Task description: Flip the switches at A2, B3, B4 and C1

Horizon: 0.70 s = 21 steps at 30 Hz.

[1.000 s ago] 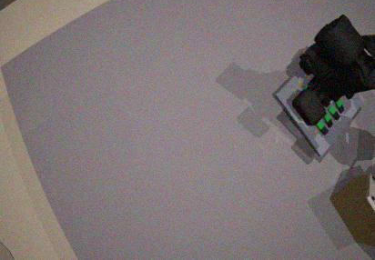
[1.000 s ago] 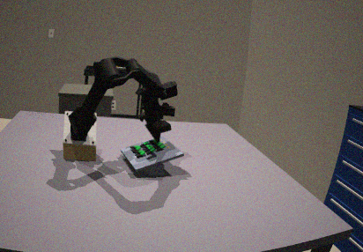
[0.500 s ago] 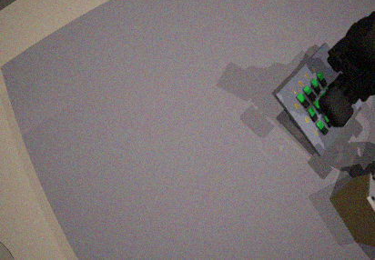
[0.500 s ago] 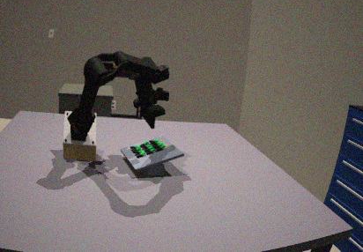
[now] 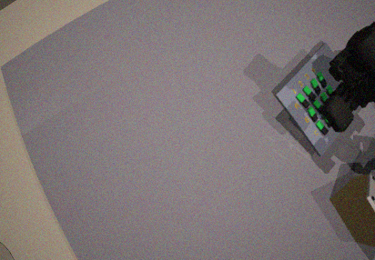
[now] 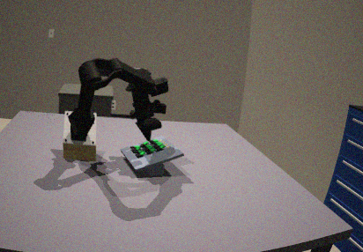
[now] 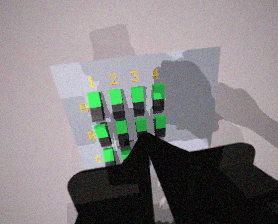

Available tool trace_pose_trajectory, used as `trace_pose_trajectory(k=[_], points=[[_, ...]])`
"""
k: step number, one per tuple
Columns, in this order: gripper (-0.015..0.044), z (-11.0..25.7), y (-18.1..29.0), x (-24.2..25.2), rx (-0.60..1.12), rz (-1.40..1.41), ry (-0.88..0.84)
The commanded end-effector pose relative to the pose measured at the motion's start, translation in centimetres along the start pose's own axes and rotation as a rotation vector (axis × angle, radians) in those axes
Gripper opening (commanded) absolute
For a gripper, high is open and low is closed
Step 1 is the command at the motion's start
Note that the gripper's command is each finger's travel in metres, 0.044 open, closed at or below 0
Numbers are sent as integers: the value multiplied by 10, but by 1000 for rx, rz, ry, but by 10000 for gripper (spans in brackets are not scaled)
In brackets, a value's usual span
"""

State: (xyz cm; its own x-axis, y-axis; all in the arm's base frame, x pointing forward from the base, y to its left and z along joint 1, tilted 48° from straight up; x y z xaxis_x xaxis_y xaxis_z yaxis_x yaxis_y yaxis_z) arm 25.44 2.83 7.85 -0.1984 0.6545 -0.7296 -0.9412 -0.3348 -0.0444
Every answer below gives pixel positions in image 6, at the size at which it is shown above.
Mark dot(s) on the light grey switch panel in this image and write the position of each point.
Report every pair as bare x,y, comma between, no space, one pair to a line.
150,155

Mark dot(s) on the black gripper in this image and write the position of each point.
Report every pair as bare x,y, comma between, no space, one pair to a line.
144,122

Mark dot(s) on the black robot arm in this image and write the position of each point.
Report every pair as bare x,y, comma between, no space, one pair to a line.
140,84

